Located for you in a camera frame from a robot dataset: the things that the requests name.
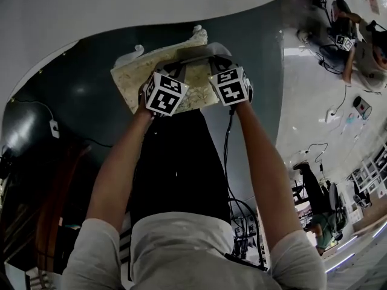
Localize cream upholstered footstool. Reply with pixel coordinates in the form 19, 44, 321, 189
110, 25, 220, 115

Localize person's white t-shirt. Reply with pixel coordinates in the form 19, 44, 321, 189
62, 211, 328, 290

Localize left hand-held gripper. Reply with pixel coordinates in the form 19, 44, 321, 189
143, 60, 190, 117

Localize round waste bin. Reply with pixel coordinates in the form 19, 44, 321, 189
353, 95, 373, 121

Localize gray wiping cloth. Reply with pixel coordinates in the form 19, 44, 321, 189
175, 42, 233, 65

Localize person's right forearm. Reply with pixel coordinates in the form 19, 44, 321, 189
233, 100, 304, 248

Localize white shelving rack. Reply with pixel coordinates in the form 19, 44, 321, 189
352, 143, 387, 202

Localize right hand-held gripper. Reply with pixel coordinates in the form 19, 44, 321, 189
208, 55, 254, 108

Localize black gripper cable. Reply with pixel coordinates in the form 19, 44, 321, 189
223, 105, 264, 266

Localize person's left forearm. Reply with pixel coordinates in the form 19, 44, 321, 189
85, 106, 155, 233

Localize black office chair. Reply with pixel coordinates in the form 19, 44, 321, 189
328, 182, 346, 233

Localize white power cable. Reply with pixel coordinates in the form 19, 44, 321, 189
11, 99, 56, 124

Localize person's black trousers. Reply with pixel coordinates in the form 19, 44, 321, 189
120, 107, 233, 284

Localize black floor cable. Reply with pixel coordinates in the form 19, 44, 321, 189
81, 135, 113, 148

